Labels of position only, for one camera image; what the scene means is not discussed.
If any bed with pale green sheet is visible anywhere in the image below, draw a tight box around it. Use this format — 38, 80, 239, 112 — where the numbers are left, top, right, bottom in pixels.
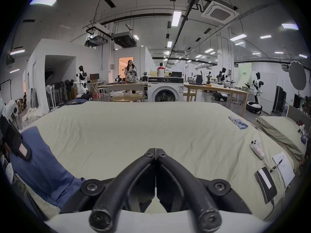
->
19, 101, 295, 222

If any white hand controller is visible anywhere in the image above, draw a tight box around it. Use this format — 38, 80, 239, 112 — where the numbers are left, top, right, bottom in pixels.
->
250, 138, 265, 160

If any white cable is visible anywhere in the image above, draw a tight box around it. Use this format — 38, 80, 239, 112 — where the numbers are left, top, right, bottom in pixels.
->
264, 161, 282, 189

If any dark blue shirt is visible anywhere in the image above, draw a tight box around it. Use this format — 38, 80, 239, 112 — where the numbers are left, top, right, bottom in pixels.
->
10, 126, 86, 209

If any white washing machine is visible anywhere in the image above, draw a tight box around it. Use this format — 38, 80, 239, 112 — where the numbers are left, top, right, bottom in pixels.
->
147, 77, 184, 102

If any bed with grey headboard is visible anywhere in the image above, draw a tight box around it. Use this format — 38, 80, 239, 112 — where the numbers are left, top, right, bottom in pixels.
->
256, 105, 311, 163

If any white paper sheet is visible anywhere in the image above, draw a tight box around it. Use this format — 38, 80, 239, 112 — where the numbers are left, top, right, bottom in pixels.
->
272, 151, 295, 188

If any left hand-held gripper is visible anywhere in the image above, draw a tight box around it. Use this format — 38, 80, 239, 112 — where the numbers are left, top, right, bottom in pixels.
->
0, 99, 32, 161

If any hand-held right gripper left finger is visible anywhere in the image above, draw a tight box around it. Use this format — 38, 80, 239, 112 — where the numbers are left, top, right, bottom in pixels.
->
59, 148, 156, 232

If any row of blue batteries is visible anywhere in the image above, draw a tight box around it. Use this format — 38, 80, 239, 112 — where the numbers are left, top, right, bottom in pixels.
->
228, 116, 249, 130

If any white humanoid robot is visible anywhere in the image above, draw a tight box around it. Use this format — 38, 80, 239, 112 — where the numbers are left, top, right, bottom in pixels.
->
245, 72, 264, 115
74, 66, 93, 100
212, 67, 236, 101

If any white cloth pile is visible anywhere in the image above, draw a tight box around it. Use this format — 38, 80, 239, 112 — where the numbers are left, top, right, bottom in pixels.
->
22, 107, 46, 128

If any round wooden table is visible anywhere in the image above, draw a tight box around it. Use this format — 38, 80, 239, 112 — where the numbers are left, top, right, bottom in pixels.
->
110, 95, 143, 102

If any group of standing fans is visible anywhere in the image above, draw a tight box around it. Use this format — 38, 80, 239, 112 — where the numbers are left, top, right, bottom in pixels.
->
46, 79, 74, 111

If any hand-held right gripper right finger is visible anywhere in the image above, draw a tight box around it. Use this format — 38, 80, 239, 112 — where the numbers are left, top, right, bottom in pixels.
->
156, 148, 252, 232

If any long wooden table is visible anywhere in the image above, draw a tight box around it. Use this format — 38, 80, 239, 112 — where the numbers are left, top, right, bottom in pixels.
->
183, 82, 253, 116
106, 82, 149, 99

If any round grey reflector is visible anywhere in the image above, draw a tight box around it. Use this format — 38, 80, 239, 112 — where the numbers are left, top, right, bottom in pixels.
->
288, 60, 307, 91

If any black pouch with white label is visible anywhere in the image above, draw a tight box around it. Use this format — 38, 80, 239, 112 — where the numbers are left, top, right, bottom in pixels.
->
255, 168, 278, 204

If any black cabinet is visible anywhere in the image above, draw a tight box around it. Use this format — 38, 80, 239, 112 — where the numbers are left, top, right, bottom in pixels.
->
272, 85, 287, 113

